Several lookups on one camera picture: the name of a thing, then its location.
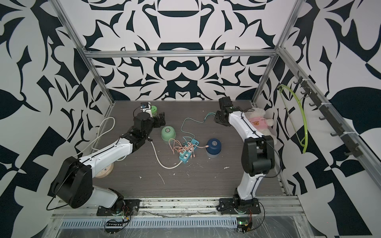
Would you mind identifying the light green meat grinder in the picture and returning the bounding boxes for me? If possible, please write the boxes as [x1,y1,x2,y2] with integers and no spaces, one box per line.
[161,126,177,142]

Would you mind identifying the pink round clock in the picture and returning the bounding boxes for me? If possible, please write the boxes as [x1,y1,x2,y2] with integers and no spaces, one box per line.
[95,163,114,179]

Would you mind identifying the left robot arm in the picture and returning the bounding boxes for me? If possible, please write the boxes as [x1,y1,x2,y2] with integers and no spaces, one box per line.
[51,112,166,213]

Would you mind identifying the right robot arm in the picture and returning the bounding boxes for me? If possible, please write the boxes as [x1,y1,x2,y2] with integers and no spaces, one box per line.
[214,97,275,201]

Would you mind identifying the green lidded round tin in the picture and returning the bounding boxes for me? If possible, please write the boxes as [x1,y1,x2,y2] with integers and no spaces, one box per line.
[150,106,157,117]

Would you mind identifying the black wall hook rail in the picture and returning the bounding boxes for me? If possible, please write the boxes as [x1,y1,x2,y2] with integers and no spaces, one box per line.
[295,71,364,158]

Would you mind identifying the pink charger plug cube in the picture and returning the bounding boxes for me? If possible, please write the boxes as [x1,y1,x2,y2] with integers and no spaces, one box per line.
[183,142,193,151]

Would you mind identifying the white power cable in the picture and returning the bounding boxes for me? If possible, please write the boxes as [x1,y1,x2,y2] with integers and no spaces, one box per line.
[69,116,184,170]

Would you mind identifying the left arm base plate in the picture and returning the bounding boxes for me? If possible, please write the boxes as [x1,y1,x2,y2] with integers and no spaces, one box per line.
[96,199,141,217]

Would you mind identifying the pink multi-head charging cable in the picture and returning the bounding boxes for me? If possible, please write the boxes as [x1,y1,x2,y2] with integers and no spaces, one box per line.
[168,138,210,158]

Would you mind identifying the teal power strip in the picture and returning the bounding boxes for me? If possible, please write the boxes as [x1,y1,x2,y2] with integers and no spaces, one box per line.
[179,139,199,164]

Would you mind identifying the white teddy bear pink shirt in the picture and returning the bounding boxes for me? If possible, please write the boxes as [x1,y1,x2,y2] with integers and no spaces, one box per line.
[245,108,277,145]

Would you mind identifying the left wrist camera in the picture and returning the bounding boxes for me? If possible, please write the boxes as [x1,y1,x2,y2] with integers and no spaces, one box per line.
[140,102,152,115]

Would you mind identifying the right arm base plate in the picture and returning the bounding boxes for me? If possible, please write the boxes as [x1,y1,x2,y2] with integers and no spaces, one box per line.
[216,196,262,215]

